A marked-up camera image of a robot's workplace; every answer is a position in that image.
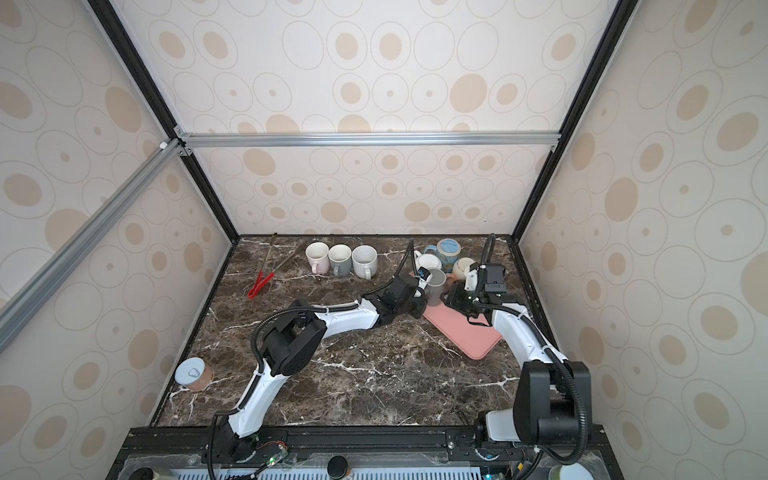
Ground dark grey mug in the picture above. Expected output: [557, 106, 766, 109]
[425, 269, 447, 306]

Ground speckled cream mug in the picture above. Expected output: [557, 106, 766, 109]
[352, 245, 378, 280]

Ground light grey mug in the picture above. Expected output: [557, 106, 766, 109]
[328, 244, 353, 277]

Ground pale pink mug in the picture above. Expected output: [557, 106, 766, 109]
[305, 241, 330, 275]

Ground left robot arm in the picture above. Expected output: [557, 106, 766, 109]
[208, 274, 427, 459]

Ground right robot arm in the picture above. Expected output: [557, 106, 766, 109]
[442, 263, 592, 465]

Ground cream and salmon mug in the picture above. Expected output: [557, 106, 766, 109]
[452, 257, 475, 280]

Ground white ribbed mug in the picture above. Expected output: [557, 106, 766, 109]
[415, 251, 442, 270]

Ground blue butterfly mug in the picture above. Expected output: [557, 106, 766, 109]
[425, 238, 462, 272]

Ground pink plastic tray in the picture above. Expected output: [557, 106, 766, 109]
[424, 305, 502, 360]

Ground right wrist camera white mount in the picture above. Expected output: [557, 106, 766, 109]
[464, 267, 479, 295]

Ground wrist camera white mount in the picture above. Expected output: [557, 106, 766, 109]
[464, 267, 479, 295]
[415, 267, 432, 293]

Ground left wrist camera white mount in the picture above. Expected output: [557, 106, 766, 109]
[415, 267, 432, 293]

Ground red handled tongs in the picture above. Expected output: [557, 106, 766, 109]
[247, 233, 298, 299]

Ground black corrugated cable right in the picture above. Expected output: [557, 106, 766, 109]
[478, 233, 592, 466]

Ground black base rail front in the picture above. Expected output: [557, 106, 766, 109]
[116, 424, 625, 480]

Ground horizontal aluminium rail back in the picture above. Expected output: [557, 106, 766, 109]
[180, 130, 561, 148]

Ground diagonal aluminium rail left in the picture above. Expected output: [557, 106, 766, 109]
[1, 139, 182, 350]

